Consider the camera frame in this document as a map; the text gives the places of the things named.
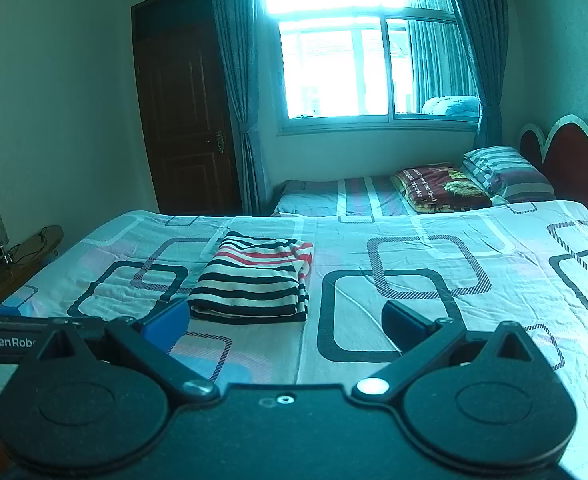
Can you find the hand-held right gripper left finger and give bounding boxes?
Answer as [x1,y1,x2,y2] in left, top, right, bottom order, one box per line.
[36,299,220,402]

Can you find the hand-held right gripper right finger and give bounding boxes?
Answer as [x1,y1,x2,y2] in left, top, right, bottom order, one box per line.
[351,300,535,402]

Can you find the striped cartoon-print child sweater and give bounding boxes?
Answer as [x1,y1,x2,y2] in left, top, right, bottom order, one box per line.
[186,231,315,324]

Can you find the bed with rectangle-patterned sheet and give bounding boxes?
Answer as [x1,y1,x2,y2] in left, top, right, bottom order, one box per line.
[1,200,588,480]

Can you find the wooden side table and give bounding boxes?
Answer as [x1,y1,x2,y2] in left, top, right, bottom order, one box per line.
[0,225,65,307]

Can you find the red folded blanket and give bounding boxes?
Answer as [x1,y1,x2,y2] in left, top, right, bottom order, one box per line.
[391,162,493,215]

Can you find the bed with striped sheet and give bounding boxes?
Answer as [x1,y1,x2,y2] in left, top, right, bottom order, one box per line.
[271,146,557,217]

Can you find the striped pillow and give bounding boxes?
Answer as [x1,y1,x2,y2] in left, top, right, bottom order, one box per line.
[461,146,557,204]

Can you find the dark wooden door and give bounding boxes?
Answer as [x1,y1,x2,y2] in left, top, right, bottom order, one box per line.
[131,0,243,217]

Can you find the folded light blue quilt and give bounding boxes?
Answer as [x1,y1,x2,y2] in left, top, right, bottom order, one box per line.
[421,95,481,119]

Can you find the red heart-shaped headboard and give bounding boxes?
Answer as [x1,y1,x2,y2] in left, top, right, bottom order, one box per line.
[519,115,588,235]

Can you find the blue curtain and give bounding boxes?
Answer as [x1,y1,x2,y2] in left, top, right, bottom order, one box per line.
[209,0,275,216]
[439,0,510,150]

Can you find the window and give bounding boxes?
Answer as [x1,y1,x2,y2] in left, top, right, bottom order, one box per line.
[259,0,482,136]

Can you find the black cable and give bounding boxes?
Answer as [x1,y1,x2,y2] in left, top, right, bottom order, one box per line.
[6,227,50,265]

